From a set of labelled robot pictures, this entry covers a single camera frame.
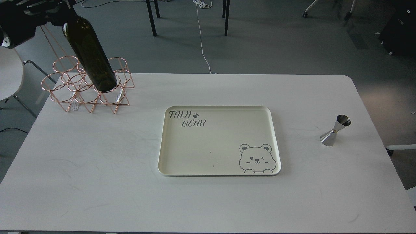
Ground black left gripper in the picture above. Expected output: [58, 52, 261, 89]
[0, 0, 77, 49]

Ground dark green wine bottle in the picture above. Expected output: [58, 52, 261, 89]
[63, 8, 117, 92]

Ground steel double jigger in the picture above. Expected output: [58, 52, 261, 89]
[320, 115, 352, 146]

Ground white chair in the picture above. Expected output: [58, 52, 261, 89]
[0, 47, 48, 118]

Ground black table legs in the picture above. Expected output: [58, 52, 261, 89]
[145, 0, 230, 37]

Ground cream bear serving tray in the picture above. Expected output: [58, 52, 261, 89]
[158, 106, 282, 176]

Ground black cabinet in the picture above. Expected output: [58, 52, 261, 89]
[379, 0, 416, 56]

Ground copper wire wine rack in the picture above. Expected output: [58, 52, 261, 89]
[41, 46, 135, 113]

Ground white floor cable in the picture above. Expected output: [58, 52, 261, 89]
[193, 0, 217, 74]

